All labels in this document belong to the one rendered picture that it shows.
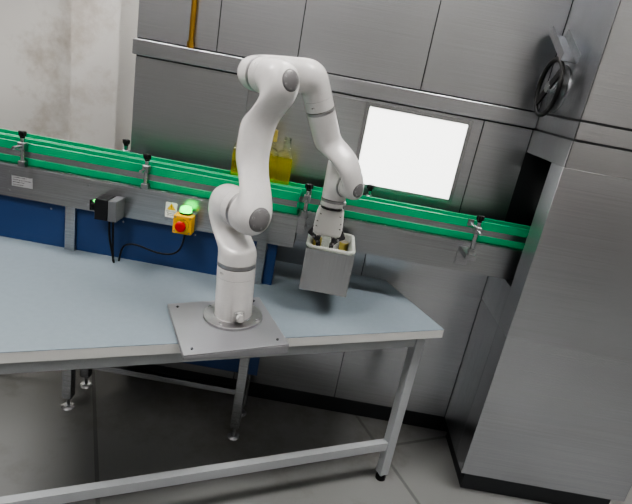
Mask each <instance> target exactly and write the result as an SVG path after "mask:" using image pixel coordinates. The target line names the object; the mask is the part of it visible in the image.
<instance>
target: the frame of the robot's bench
mask: <svg viewBox="0 0 632 504"><path fill-rule="evenodd" d="M424 342H425V339H410V340H393V341H376V342H359V343H342V344H326V345H309V346H292V347H289V348H288V353H287V354H275V355H259V356H244V357H229V358H213V359H198V360H183V359H182V355H181V353H173V354H156V355H140V356H123V357H106V358H89V359H72V360H55V361H38V362H21V363H4V364H0V374H13V373H28V372H43V371H58V370H73V369H88V368H103V367H118V366H134V365H149V364H164V363H179V362H194V361H209V360H224V359H239V358H254V357H269V356H284V355H299V354H314V353H329V352H344V351H359V350H374V349H389V348H404V347H408V350H407V354H406V358H405V361H404V365H403V369H402V373H401V376H400V380H399V384H398V388H397V391H396V395H395V399H394V403H393V406H392V410H391V414H390V418H389V421H388V425H387V429H386V433H385V436H384V438H383V439H376V440H370V441H363V442H357V443H350V444H344V445H337V446H330V447H324V448H317V449H311V450H304V451H298V452H291V453H284V454H278V455H271V456H265V457H258V458H252V459H245V460H239V461H232V462H225V463H219V464H212V465H206V466H199V467H193V468H186V469H179V470H173V471H166V472H160V473H153V474H147V475H140V476H133V477H127V478H120V479H114V480H107V481H101V482H94V483H87V484H81V485H74V486H68V487H61V488H55V489H48V490H41V491H35V492H28V493H22V494H15V495H9V496H2V497H0V504H63V503H69V502H76V501H82V500H88V499H94V498H100V497H106V496H112V495H118V494H124V493H130V492H136V491H143V490H149V489H155V488H161V487H167V486H173V485H179V484H185V483H191V482H197V481H203V480H210V479H216V478H222V477H228V476H234V475H240V474H246V473H252V472H258V471H264V470H270V469H276V468H283V467H289V466H295V465H301V464H307V463H313V462H319V461H325V460H331V459H337V458H343V457H350V456H356V455H362V454H368V453H374V452H380V455H379V459H378V463H377V466H376V471H377V473H376V475H375V478H376V479H377V480H378V481H384V480H385V478H386V476H385V475H388V472H389V468H390V465H391V461H392V457H393V454H394V450H395V447H396V443H397V439H398V436H399V432H400V429H401V425H402V421H403V418H404V414H405V411H406V407H407V403H408V400H409V396H410V393H411V389H412V385H413V382H414V378H415V375H416V371H417V367H418V364H419V360H420V357H421V353H422V349H423V346H424Z"/></svg>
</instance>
